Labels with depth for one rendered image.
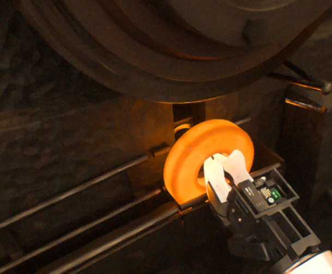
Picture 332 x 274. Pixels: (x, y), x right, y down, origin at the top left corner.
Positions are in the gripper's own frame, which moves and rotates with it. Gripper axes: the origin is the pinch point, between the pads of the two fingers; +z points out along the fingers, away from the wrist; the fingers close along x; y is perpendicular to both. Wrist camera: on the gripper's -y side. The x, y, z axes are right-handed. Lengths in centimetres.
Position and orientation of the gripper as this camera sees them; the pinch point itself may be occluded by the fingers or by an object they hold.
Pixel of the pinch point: (211, 161)
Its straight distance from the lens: 60.7
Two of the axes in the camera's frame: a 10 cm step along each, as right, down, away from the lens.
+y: 0.7, -6.4, -7.7
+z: -4.6, -7.0, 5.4
